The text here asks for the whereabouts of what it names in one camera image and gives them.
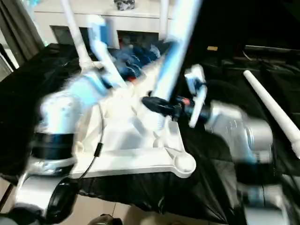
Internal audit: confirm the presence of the white plastic table leg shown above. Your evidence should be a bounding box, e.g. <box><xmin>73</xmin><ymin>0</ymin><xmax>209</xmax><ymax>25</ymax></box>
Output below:
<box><xmin>60</xmin><ymin>0</ymin><xmax>94</xmax><ymax>70</ymax></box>
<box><xmin>243</xmin><ymin>70</ymin><xmax>300</xmax><ymax>160</ymax></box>
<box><xmin>159</xmin><ymin>0</ymin><xmax>171</xmax><ymax>42</ymax></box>
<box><xmin>150</xmin><ymin>0</ymin><xmax>204</xmax><ymax>132</ymax></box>

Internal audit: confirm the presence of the white plastic table top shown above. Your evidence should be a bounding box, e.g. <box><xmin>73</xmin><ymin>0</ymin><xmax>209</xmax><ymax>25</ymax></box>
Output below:
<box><xmin>67</xmin><ymin>60</ymin><xmax>197</xmax><ymax>179</ymax></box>

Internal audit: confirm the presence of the white cabinet with glass doors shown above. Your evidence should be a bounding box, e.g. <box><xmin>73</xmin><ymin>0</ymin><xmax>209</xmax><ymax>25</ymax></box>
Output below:
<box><xmin>34</xmin><ymin>0</ymin><xmax>174</xmax><ymax>50</ymax></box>

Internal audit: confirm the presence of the black bundle on cabinet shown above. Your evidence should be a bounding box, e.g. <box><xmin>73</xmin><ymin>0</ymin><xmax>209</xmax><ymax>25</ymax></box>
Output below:
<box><xmin>113</xmin><ymin>0</ymin><xmax>136</xmax><ymax>11</ymax></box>

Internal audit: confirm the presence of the black glossy mat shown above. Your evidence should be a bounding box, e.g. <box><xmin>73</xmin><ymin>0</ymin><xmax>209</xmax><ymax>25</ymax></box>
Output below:
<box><xmin>0</xmin><ymin>43</ymin><xmax>300</xmax><ymax>225</ymax></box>

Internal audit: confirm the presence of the grey curtain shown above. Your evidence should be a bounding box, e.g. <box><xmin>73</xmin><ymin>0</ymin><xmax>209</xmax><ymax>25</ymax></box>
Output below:
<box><xmin>0</xmin><ymin>0</ymin><xmax>45</xmax><ymax>71</ymax></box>

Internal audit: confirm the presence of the dark robot torso part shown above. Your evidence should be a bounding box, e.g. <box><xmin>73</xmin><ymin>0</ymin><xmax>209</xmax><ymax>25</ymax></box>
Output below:
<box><xmin>90</xmin><ymin>214</ymin><xmax>124</xmax><ymax>225</ymax></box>

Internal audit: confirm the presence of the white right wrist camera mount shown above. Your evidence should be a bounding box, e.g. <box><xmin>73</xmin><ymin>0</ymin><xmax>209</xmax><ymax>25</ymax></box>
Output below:
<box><xmin>184</xmin><ymin>64</ymin><xmax>208</xmax><ymax>128</ymax></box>

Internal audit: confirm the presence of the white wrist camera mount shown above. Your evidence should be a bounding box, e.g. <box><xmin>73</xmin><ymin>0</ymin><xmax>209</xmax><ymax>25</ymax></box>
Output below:
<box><xmin>184</xmin><ymin>64</ymin><xmax>208</xmax><ymax>128</ymax></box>
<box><xmin>86</xmin><ymin>15</ymin><xmax>127</xmax><ymax>90</ymax></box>

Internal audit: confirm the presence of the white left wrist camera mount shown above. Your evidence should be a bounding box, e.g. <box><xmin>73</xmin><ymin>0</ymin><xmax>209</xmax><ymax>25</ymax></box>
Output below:
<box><xmin>86</xmin><ymin>15</ymin><xmax>127</xmax><ymax>90</ymax></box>

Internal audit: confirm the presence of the thin black cable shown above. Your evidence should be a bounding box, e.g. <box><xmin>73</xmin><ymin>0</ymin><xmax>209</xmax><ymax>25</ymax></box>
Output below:
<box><xmin>77</xmin><ymin>103</ymin><xmax>105</xmax><ymax>180</ymax></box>

